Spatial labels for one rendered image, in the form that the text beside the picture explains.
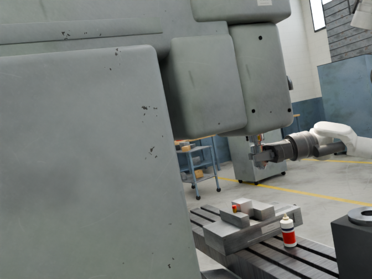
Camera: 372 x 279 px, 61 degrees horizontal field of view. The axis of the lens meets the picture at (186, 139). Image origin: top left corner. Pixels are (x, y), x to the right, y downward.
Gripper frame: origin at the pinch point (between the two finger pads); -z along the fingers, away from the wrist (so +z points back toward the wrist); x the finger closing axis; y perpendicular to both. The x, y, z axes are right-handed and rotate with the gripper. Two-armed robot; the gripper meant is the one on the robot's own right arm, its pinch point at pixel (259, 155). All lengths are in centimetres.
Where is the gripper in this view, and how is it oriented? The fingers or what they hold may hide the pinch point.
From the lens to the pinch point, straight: 104.4
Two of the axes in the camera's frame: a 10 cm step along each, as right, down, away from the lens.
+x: 1.9, 0.3, -9.8
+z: 9.6, -2.1, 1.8
